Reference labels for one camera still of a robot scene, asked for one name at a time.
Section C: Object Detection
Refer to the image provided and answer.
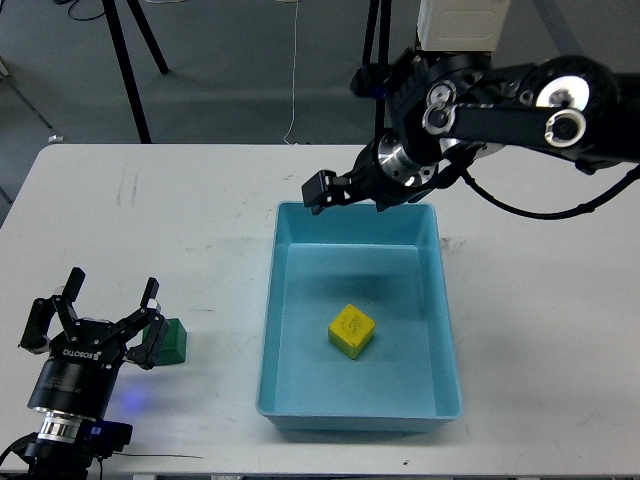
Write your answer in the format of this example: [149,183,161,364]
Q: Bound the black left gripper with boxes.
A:
[19,267,170,420]

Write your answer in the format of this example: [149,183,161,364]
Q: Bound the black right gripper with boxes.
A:
[301,130,439,215]

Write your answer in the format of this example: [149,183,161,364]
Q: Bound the green cube block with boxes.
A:
[155,318,188,366]

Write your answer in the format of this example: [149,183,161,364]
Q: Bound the yellow cube block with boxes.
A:
[327,304,376,360]

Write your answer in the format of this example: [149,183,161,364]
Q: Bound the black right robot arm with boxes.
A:
[302,51,639,214]

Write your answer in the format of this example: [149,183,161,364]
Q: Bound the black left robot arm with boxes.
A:
[5,267,170,479]

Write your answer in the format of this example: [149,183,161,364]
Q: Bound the blue plastic bin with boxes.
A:
[256,202,463,432]

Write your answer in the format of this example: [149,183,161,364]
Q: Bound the black right trestle legs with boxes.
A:
[359,0,392,138]

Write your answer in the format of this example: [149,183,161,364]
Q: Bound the black trestle legs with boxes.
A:
[101,0,169,144]
[359,0,392,138]

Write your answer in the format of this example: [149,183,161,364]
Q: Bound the white plastic crate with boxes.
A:
[416,0,511,52]

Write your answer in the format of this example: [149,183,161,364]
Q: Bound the black left trestle legs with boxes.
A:
[101,0,169,144]

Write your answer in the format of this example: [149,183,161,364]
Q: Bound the white hanging cord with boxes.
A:
[282,0,301,147]

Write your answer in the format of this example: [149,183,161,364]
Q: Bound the black cable on floor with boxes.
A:
[49,0,109,24]

